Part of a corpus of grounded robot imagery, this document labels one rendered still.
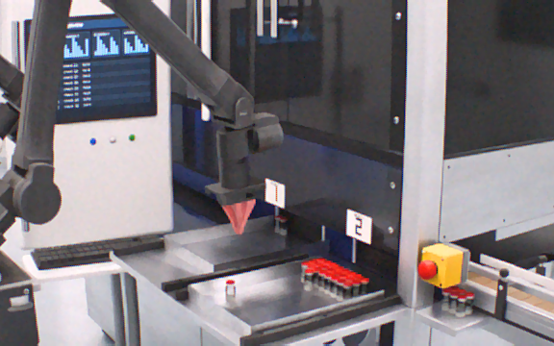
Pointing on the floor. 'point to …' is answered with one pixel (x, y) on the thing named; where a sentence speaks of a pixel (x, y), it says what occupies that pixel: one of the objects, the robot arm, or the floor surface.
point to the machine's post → (421, 160)
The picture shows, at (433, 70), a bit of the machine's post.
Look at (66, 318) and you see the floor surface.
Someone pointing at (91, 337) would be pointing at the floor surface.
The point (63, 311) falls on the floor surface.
